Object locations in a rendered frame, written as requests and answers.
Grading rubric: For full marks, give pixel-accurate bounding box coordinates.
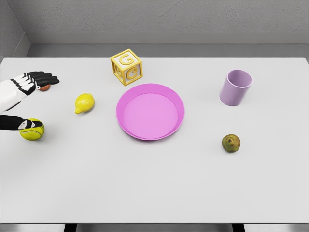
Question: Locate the yellow tennis ball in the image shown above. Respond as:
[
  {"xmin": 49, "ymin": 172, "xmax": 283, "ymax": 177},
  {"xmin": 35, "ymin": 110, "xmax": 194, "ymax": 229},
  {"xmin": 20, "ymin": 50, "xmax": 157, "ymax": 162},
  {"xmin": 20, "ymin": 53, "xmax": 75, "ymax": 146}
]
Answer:
[{"xmin": 19, "ymin": 118, "xmax": 45, "ymax": 142}]

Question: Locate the green brown pear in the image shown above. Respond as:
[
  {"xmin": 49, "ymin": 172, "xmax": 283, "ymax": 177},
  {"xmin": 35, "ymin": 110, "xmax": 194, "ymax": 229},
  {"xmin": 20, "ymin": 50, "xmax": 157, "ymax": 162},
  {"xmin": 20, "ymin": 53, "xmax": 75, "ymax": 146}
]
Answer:
[{"xmin": 222, "ymin": 133, "xmax": 241, "ymax": 153}]

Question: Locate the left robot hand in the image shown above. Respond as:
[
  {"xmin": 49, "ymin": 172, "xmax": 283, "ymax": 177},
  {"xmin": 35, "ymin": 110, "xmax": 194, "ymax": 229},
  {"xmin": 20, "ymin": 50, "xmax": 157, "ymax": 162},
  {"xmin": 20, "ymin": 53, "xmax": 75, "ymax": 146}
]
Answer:
[{"xmin": 0, "ymin": 71, "xmax": 60, "ymax": 131}]

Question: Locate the pink round plate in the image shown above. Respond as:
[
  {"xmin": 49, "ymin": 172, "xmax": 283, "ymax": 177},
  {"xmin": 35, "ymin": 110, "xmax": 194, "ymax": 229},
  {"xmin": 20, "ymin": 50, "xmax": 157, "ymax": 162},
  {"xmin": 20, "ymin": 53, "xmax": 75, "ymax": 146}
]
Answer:
[{"xmin": 115, "ymin": 83, "xmax": 185, "ymax": 141}]

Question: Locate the yellow letter block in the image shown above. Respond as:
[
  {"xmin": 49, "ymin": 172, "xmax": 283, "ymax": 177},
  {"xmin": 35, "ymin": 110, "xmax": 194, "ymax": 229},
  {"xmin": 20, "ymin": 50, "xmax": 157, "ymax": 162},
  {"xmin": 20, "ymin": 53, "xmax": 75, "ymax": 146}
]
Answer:
[{"xmin": 110, "ymin": 48, "xmax": 143, "ymax": 87}]

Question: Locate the yellow lemon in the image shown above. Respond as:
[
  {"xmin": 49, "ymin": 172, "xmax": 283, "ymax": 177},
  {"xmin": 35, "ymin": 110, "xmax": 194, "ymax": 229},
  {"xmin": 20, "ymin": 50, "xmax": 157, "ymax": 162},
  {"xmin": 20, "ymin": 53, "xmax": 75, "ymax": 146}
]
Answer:
[{"xmin": 74, "ymin": 93, "xmax": 95, "ymax": 115}]

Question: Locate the lilac cup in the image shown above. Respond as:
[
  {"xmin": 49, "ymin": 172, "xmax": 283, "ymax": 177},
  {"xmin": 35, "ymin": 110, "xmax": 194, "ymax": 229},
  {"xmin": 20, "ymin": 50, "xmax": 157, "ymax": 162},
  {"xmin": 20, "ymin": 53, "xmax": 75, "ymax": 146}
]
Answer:
[{"xmin": 219, "ymin": 69, "xmax": 253, "ymax": 107}]

